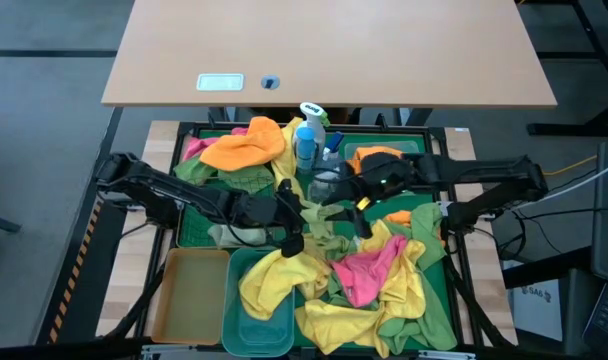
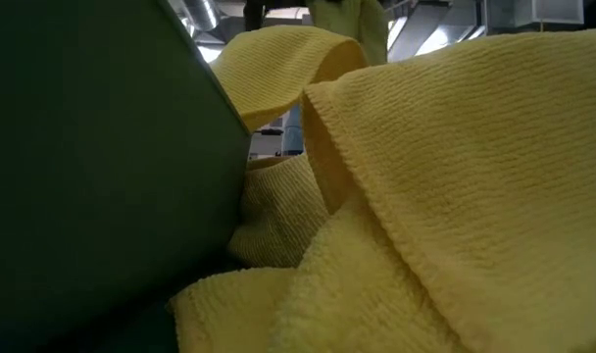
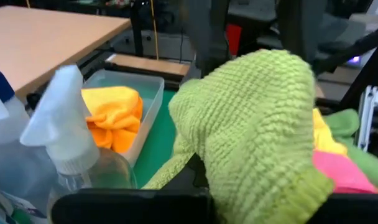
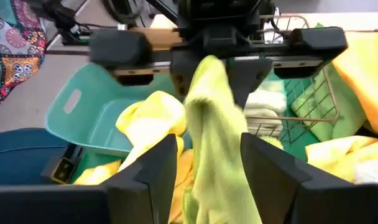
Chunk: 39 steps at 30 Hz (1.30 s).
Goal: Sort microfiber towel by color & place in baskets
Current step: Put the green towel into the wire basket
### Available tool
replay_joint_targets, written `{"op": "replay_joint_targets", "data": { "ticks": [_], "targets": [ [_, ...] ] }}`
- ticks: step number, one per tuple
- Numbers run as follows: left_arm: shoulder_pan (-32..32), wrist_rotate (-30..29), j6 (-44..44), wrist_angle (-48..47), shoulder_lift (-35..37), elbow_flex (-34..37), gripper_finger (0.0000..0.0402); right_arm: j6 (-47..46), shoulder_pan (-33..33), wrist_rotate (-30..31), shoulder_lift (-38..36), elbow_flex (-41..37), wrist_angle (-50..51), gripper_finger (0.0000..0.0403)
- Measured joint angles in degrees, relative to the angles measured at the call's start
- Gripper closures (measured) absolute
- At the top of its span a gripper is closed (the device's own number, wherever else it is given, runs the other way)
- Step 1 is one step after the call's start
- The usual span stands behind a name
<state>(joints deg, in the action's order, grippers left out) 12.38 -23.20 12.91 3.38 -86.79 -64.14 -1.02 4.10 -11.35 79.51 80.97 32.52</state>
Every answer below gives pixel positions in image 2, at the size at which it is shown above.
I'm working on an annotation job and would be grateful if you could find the blue plastic bottle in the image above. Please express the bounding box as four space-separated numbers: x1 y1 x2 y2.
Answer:
281 104 306 157

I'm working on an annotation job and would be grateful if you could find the teal plastic bin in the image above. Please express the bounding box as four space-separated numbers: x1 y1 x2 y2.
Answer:
0 0 254 353

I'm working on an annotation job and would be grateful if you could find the white ceiling unit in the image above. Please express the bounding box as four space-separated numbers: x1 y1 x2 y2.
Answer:
483 0 586 28

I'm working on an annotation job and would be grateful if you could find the silver ventilation duct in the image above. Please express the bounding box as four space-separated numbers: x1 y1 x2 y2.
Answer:
168 0 222 33

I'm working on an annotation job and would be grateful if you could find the grey slanted ceiling duct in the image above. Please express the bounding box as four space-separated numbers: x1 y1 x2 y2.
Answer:
386 0 488 58

